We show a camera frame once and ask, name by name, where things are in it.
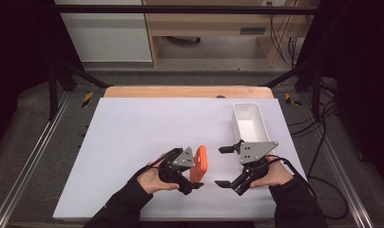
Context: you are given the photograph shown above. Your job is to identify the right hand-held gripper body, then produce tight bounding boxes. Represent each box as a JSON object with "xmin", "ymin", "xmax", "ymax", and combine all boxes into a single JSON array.
[{"xmin": 229, "ymin": 141, "xmax": 279, "ymax": 197}]

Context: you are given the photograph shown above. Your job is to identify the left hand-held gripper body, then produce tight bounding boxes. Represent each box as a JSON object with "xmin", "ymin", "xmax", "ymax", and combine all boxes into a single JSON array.
[{"xmin": 157, "ymin": 145, "xmax": 198, "ymax": 197}]

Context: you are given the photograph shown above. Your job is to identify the orange phone case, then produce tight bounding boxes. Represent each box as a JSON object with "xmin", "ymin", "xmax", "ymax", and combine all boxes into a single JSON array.
[{"xmin": 189, "ymin": 144, "xmax": 209, "ymax": 184}]

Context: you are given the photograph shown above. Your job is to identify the white plastic bin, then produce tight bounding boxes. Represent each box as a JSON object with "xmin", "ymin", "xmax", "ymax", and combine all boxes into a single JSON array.
[{"xmin": 231, "ymin": 102, "xmax": 279, "ymax": 182}]

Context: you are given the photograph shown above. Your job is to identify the person's left hand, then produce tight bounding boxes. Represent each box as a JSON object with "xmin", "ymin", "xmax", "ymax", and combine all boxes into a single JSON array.
[{"xmin": 136, "ymin": 153, "xmax": 182, "ymax": 196}]

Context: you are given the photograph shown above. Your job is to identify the person's right hand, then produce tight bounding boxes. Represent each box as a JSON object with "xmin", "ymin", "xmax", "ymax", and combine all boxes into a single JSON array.
[{"xmin": 249, "ymin": 155, "xmax": 295, "ymax": 190}]

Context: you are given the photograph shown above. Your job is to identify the white table board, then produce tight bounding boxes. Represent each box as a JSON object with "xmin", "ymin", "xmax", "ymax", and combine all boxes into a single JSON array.
[{"xmin": 52, "ymin": 97, "xmax": 308, "ymax": 220}]

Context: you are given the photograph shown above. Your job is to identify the yellow black hazard tape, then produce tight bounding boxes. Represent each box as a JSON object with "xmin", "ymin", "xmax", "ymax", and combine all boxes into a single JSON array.
[
  {"xmin": 284, "ymin": 92, "xmax": 303, "ymax": 107},
  {"xmin": 81, "ymin": 91, "xmax": 95, "ymax": 109}
]

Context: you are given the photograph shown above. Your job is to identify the wooden table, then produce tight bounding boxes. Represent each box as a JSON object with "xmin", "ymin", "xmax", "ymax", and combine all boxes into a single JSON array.
[{"xmin": 104, "ymin": 85, "xmax": 275, "ymax": 100}]

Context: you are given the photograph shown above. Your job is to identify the black metal stand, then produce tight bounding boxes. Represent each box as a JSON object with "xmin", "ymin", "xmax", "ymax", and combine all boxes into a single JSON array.
[
  {"xmin": 47, "ymin": 59, "xmax": 113, "ymax": 122},
  {"xmin": 261, "ymin": 60, "xmax": 324, "ymax": 122}
]

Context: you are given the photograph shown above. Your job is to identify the wooden desk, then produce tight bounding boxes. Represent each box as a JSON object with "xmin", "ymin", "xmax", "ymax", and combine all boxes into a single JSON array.
[{"xmin": 142, "ymin": 0, "xmax": 321, "ymax": 68}]

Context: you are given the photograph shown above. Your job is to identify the dark curtain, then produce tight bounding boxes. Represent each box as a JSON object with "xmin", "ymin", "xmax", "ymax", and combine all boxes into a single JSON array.
[
  {"xmin": 0, "ymin": 0, "xmax": 86, "ymax": 153},
  {"xmin": 296, "ymin": 0, "xmax": 384, "ymax": 194}
]

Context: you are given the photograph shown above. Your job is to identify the black metal crossbar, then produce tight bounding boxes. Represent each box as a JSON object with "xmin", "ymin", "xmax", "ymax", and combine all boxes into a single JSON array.
[{"xmin": 53, "ymin": 4, "xmax": 321, "ymax": 15}]

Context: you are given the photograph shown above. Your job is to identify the white cabinet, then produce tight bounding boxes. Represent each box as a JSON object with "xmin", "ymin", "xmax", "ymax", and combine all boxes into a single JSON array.
[{"xmin": 54, "ymin": 0, "xmax": 154, "ymax": 64}]

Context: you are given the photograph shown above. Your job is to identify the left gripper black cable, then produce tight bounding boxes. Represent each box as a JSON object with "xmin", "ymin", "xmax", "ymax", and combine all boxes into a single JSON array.
[{"xmin": 133, "ymin": 147, "xmax": 182, "ymax": 179}]

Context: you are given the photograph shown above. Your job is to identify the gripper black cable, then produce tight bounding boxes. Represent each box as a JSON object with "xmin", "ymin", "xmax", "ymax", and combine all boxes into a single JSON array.
[
  {"xmin": 133, "ymin": 147, "xmax": 182, "ymax": 179},
  {"xmin": 264, "ymin": 154, "xmax": 351, "ymax": 221}
]

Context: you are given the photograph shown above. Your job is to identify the black floor cables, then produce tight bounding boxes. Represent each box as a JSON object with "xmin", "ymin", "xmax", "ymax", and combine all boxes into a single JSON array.
[{"xmin": 287, "ymin": 79, "xmax": 341, "ymax": 179}]

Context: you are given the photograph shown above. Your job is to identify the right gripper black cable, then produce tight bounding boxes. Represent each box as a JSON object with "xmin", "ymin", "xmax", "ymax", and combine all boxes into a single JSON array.
[{"xmin": 264, "ymin": 154, "xmax": 351, "ymax": 221}]

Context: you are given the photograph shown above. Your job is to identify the aluminium rail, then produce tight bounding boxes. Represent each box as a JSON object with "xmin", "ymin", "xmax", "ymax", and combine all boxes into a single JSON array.
[
  {"xmin": 0, "ymin": 91, "xmax": 71, "ymax": 228},
  {"xmin": 298, "ymin": 94, "xmax": 375, "ymax": 228}
]

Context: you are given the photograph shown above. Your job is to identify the hanging black cables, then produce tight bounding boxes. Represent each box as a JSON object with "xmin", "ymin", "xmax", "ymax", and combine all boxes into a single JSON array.
[{"xmin": 266, "ymin": 1, "xmax": 307, "ymax": 68}]

